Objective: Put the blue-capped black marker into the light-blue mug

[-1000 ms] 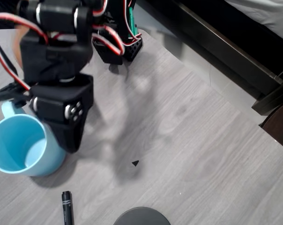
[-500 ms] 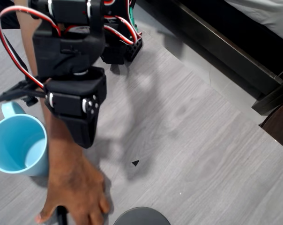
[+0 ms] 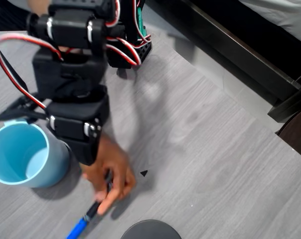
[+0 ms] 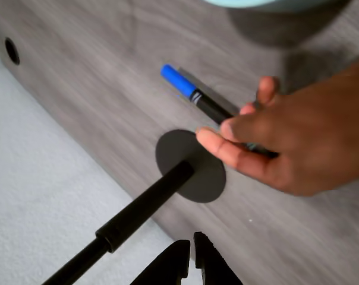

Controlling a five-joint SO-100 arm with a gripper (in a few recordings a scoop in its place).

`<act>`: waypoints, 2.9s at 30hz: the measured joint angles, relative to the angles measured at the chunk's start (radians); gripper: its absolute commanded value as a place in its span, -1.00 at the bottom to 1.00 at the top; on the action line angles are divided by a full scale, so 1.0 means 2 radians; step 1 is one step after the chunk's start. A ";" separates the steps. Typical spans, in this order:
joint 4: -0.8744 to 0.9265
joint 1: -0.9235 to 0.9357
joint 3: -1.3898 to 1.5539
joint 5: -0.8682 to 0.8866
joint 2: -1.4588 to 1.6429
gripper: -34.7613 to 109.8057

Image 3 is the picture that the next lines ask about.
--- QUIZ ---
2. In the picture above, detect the green circuit board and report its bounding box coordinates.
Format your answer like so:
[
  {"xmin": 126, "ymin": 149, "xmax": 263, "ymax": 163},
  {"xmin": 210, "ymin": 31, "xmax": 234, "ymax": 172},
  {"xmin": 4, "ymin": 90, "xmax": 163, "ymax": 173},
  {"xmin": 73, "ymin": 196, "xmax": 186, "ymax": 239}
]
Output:
[{"xmin": 136, "ymin": 6, "xmax": 148, "ymax": 42}]

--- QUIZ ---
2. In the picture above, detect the person's hand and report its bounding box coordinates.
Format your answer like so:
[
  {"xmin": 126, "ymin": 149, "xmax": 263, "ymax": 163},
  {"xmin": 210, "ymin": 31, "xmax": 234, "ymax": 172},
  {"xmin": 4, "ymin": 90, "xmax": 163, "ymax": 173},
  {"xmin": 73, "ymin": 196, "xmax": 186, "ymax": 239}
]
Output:
[{"xmin": 82, "ymin": 133, "xmax": 138, "ymax": 216}]

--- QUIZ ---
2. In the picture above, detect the blue and black pen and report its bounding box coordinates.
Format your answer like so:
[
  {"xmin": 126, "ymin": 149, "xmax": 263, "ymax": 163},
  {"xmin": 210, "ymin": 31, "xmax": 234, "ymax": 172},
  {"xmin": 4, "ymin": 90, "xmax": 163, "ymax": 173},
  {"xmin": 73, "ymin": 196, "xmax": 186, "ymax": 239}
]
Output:
[{"xmin": 66, "ymin": 169, "xmax": 114, "ymax": 239}]

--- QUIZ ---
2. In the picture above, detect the dark brown furniture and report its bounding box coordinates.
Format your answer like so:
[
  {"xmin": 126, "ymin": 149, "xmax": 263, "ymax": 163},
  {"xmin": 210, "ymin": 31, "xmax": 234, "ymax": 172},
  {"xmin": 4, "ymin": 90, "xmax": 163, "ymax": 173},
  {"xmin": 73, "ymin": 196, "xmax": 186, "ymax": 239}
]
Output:
[{"xmin": 276, "ymin": 106, "xmax": 301, "ymax": 163}]

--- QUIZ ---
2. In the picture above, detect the black camera cable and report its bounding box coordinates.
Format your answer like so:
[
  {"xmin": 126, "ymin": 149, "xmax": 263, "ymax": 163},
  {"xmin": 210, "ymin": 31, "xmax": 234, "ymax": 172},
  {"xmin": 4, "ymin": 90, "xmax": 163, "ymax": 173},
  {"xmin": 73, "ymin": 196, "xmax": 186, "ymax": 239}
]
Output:
[{"xmin": 0, "ymin": 26, "xmax": 29, "ymax": 93}]

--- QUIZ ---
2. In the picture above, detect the white bed sheet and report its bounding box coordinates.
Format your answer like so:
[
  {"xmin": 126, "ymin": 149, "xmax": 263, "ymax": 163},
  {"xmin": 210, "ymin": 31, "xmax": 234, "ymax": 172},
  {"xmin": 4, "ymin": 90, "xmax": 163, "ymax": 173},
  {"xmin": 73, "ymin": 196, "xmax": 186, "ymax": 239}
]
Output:
[{"xmin": 240, "ymin": 0, "xmax": 301, "ymax": 46}]

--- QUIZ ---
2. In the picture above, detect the dark wooden bed frame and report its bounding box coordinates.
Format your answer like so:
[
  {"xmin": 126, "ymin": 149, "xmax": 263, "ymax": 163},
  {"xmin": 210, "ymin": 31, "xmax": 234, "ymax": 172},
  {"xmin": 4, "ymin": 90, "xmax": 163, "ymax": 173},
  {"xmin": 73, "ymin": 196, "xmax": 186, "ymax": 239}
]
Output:
[{"xmin": 152, "ymin": 0, "xmax": 301, "ymax": 122}]

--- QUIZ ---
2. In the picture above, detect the light blue ceramic mug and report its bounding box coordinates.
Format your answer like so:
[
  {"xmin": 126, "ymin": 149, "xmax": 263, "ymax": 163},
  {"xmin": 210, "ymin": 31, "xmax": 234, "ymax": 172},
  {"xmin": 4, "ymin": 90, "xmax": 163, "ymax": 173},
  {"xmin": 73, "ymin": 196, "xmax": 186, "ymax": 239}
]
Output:
[{"xmin": 0, "ymin": 119, "xmax": 71, "ymax": 189}]

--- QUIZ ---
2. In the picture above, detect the round black object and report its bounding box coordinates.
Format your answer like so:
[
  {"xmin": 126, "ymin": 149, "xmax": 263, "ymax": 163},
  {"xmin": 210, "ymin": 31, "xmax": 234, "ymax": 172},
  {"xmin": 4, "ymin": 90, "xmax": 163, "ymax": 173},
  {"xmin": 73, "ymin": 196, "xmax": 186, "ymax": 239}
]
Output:
[{"xmin": 120, "ymin": 219, "xmax": 182, "ymax": 239}]

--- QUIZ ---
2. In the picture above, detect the red white black arm cable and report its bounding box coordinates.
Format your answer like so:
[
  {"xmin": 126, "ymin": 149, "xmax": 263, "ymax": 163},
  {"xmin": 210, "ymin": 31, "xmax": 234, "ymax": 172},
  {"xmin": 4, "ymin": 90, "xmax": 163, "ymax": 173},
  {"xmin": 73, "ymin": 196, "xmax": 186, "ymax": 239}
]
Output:
[{"xmin": 104, "ymin": 0, "xmax": 151, "ymax": 66}]

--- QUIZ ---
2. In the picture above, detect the red white black gripper cable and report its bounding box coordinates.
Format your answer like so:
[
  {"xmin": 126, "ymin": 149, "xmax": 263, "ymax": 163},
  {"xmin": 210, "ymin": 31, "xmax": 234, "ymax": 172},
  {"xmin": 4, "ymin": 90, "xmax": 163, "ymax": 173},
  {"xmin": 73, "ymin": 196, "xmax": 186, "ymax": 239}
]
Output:
[{"xmin": 0, "ymin": 33, "xmax": 65, "ymax": 111}]

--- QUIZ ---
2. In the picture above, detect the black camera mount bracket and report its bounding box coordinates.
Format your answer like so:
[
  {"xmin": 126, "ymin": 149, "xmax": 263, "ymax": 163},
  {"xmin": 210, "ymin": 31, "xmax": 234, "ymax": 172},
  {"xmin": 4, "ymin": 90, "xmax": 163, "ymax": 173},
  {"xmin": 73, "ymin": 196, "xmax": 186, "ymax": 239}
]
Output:
[{"xmin": 0, "ymin": 96, "xmax": 50, "ymax": 125}]

